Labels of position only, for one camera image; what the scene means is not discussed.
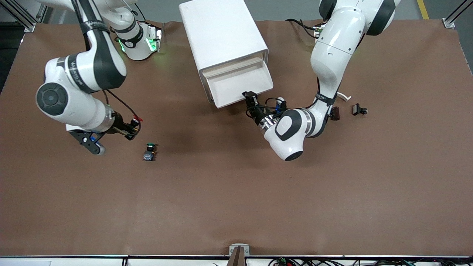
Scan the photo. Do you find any white drawer cabinet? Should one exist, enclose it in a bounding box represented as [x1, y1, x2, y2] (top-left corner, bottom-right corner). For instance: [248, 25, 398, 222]
[179, 0, 269, 104]

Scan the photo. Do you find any white plastic drawer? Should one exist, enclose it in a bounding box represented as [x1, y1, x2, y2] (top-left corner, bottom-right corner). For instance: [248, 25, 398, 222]
[203, 61, 274, 109]
[201, 52, 265, 79]

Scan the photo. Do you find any grey metal table bracket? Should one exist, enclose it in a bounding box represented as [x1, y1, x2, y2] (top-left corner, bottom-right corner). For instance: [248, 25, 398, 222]
[229, 243, 251, 266]

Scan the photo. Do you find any green push button switch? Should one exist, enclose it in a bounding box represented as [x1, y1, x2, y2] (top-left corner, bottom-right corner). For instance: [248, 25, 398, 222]
[143, 143, 157, 162]

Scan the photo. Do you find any aluminium frame post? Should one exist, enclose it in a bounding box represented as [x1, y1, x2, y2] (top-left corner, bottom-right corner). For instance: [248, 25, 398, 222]
[442, 0, 473, 29]
[0, 0, 38, 33]

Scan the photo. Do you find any black arm base cable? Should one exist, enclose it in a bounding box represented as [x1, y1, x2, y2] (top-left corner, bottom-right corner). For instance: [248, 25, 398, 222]
[286, 18, 319, 39]

